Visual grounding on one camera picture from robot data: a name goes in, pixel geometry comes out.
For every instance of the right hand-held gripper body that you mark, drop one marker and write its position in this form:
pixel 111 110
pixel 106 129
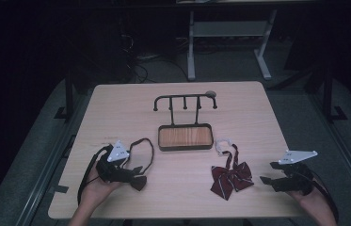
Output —
pixel 295 180

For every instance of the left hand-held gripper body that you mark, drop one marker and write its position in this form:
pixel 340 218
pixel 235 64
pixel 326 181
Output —
pixel 113 171

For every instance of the black bow tie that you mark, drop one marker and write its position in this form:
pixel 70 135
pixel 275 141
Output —
pixel 139 183

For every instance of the dark red striped bow tie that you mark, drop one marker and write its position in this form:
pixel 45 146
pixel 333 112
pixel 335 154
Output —
pixel 226 182

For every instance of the black rack with wooden tray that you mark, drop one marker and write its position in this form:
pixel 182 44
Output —
pixel 185 137

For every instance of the person's left hand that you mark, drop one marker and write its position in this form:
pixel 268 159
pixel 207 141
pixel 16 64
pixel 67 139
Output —
pixel 96 191

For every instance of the person's right hand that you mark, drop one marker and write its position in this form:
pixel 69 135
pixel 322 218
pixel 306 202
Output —
pixel 314 202

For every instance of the dark tape strip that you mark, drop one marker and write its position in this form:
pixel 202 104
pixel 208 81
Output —
pixel 59 189

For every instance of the black metal stand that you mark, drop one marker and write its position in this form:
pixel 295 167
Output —
pixel 328 94
pixel 69 94

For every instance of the grey round disc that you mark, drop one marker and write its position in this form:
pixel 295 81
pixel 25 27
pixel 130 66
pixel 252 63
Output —
pixel 210 93

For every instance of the metal floor rail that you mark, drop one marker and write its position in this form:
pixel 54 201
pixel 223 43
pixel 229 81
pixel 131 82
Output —
pixel 348 157
pixel 43 182

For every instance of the white metal desk frame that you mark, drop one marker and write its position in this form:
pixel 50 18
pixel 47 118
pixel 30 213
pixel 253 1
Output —
pixel 229 29

